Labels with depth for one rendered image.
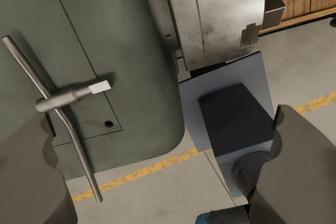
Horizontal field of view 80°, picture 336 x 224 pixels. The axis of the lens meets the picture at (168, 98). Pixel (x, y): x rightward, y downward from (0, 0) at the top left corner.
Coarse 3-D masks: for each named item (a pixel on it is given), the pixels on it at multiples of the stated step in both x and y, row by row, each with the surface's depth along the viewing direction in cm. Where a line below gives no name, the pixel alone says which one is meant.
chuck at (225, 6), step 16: (208, 0) 26; (224, 0) 26; (240, 0) 26; (256, 0) 27; (208, 16) 28; (224, 16) 28; (240, 16) 28; (256, 16) 28; (208, 32) 29; (224, 32) 30; (240, 32) 30; (208, 48) 32; (224, 48) 33; (240, 48) 34; (208, 64) 38
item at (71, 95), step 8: (96, 80) 29; (104, 80) 27; (72, 88) 28; (80, 88) 28; (88, 88) 28; (96, 88) 28; (104, 88) 28; (56, 96) 28; (64, 96) 28; (72, 96) 28; (80, 96) 29; (40, 104) 29; (48, 104) 29; (56, 104) 29; (64, 104) 29
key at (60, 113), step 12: (12, 48) 25; (24, 60) 26; (36, 72) 28; (36, 84) 28; (48, 96) 29; (60, 108) 30; (72, 132) 32; (84, 156) 35; (84, 168) 36; (96, 192) 39
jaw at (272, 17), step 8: (272, 0) 31; (280, 0) 30; (272, 8) 30; (280, 8) 30; (264, 16) 31; (272, 16) 31; (280, 16) 31; (248, 24) 30; (264, 24) 32; (272, 24) 33; (248, 32) 31; (256, 32) 32; (240, 40) 33; (248, 40) 33
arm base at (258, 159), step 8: (256, 152) 56; (264, 152) 56; (240, 160) 57; (248, 160) 55; (256, 160) 55; (264, 160) 54; (232, 168) 59; (240, 168) 56; (248, 168) 54; (256, 168) 53; (232, 176) 59; (240, 176) 56; (248, 176) 53; (256, 176) 52; (240, 184) 56; (248, 184) 53; (248, 192) 52; (248, 200) 52
